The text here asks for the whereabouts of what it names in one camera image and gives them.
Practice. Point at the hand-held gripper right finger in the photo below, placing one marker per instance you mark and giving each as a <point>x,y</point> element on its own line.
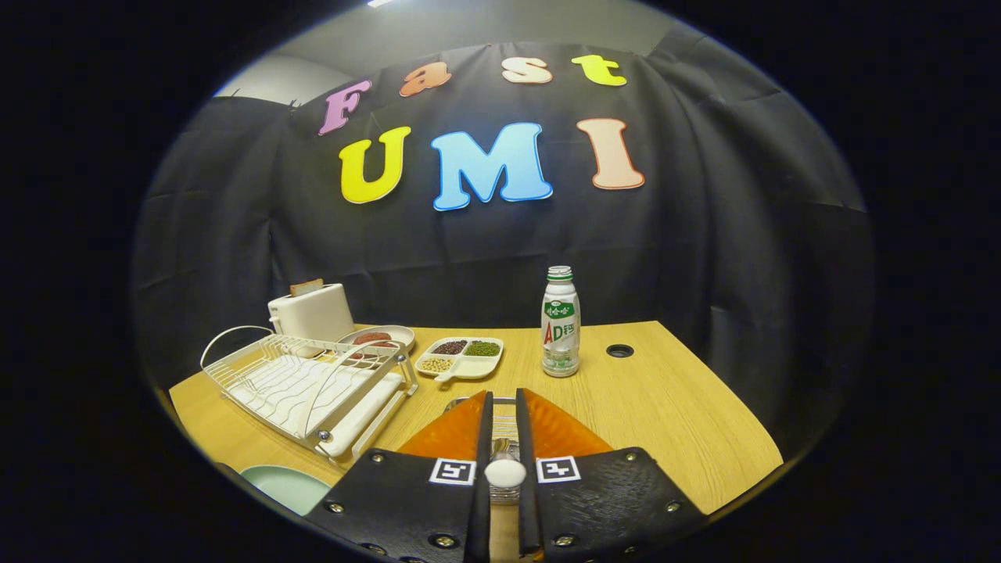
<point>523,438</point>

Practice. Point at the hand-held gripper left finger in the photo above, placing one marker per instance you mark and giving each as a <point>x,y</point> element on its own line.
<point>485,438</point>

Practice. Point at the pale green plate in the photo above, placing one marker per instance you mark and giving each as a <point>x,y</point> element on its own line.
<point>285,486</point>

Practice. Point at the beige plate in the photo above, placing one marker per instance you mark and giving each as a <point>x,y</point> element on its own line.
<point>399,336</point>

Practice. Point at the white divided tray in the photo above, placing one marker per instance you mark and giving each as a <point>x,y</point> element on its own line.
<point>469,367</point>

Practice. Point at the yellow soybeans pile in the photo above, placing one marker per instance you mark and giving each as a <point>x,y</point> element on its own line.
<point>436,364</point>

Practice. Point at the green beans pile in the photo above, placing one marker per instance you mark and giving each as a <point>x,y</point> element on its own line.
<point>483,349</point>

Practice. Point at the dark red beans pile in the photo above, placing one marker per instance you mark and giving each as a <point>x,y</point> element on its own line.
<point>451,347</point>

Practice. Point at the white drink bottle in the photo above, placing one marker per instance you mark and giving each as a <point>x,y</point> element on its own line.
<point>561,336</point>

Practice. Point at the red steak piece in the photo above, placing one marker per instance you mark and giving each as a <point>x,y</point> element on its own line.
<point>371,338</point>

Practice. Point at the white toaster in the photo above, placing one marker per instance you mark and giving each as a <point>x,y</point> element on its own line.
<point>313,317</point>

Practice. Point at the brown toast slice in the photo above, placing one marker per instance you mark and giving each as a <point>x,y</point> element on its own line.
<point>306,287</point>

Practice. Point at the black backdrop cloth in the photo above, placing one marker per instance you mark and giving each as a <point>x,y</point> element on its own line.
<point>704,234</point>

